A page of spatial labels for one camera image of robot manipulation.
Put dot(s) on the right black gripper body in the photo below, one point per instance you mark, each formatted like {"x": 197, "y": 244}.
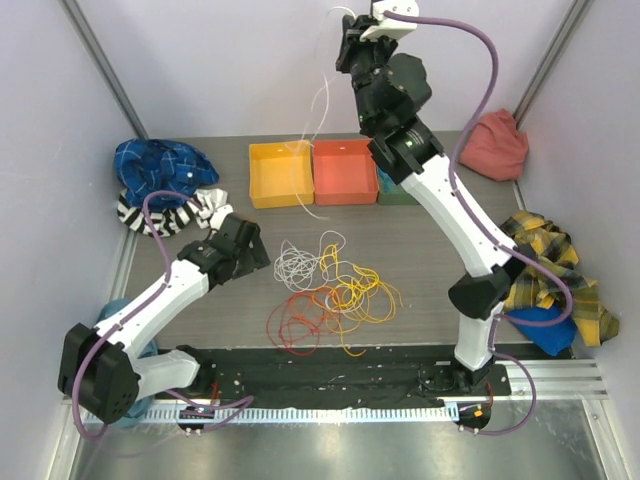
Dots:
{"x": 363, "y": 61}

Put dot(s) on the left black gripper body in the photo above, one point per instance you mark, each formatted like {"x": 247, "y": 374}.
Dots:
{"x": 250, "y": 259}

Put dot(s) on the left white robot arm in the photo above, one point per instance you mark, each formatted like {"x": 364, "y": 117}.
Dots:
{"x": 103, "y": 370}

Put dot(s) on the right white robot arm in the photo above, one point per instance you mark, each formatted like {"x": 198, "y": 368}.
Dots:
{"x": 415, "y": 159}

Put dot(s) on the yellow plastic bin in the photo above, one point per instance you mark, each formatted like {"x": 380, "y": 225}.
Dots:
{"x": 281, "y": 174}

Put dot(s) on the red plastic bin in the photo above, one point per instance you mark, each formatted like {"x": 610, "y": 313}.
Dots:
{"x": 344, "y": 173}

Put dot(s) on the green plastic bin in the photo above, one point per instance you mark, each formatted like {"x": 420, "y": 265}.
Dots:
{"x": 391, "y": 194}

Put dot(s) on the pink cloth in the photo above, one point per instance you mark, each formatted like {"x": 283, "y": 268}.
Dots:
{"x": 496, "y": 148}

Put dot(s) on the blue plaid cloth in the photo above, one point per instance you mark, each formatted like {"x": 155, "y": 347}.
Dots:
{"x": 147, "y": 166}

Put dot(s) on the teal cloth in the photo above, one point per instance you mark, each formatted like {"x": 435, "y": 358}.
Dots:
{"x": 137, "y": 411}

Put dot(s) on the yellow plaid shirt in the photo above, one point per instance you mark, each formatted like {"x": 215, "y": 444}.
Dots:
{"x": 555, "y": 252}

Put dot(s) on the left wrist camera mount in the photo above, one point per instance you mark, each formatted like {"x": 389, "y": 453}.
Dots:
{"x": 218, "y": 216}

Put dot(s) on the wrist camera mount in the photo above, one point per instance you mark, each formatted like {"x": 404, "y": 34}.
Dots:
{"x": 218, "y": 216}
{"x": 391, "y": 18}

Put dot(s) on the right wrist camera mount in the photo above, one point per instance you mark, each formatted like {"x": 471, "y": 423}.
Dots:
{"x": 391, "y": 18}

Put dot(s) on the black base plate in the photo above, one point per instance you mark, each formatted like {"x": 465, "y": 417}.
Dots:
{"x": 404, "y": 376}

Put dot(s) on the right aluminium frame post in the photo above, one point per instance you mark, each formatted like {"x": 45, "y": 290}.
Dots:
{"x": 568, "y": 26}

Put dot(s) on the aluminium frame post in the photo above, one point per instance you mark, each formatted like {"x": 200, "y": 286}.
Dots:
{"x": 87, "y": 36}
{"x": 568, "y": 26}

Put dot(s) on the white slotted cable duct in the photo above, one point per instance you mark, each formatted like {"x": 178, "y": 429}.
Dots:
{"x": 174, "y": 412}

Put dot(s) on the left aluminium frame post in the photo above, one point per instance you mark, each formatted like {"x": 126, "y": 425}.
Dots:
{"x": 87, "y": 36}

